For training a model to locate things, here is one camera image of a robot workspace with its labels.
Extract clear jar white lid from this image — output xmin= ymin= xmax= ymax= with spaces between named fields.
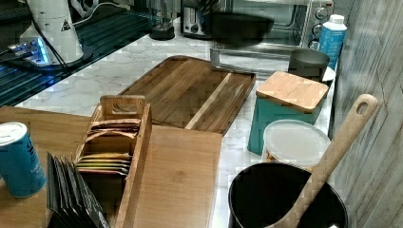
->
xmin=261 ymin=120 xmax=330 ymax=171

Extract wooden drawer box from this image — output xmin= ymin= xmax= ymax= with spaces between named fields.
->
xmin=0 ymin=105 xmax=223 ymax=228

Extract stainless toaster oven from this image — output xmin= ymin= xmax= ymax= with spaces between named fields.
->
xmin=210 ymin=0 xmax=335 ymax=73

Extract wooden spoon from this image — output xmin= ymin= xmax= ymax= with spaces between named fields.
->
xmin=265 ymin=94 xmax=378 ymax=228

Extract black two-slot toaster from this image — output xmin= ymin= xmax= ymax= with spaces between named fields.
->
xmin=181 ymin=0 xmax=220 ymax=40

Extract wooden cutting board tray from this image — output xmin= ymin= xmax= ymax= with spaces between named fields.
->
xmin=122 ymin=55 xmax=256 ymax=135

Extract black tea bag packets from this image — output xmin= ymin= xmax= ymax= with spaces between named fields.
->
xmin=47 ymin=153 xmax=111 ymax=228

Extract black utensil holder cup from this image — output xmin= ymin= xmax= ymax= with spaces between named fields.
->
xmin=228 ymin=162 xmax=349 ymax=228

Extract blue salt shaker can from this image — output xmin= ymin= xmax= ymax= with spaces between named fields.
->
xmin=0 ymin=123 xmax=47 ymax=198

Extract dark grey tumbler cup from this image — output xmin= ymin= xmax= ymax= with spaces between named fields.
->
xmin=288 ymin=48 xmax=330 ymax=82

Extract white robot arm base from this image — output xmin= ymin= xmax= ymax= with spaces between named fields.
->
xmin=8 ymin=0 xmax=93 ymax=69

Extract teal canister wooden lid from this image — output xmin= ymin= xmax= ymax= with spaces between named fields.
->
xmin=247 ymin=71 xmax=329 ymax=155

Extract wooden tea bag holder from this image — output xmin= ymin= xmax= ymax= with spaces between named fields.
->
xmin=73 ymin=95 xmax=152 ymax=228

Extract black bowl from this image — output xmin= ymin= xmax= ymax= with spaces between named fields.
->
xmin=205 ymin=11 xmax=275 ymax=47

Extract white blue plastic bottle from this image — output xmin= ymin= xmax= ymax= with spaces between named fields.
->
xmin=318 ymin=14 xmax=347 ymax=69

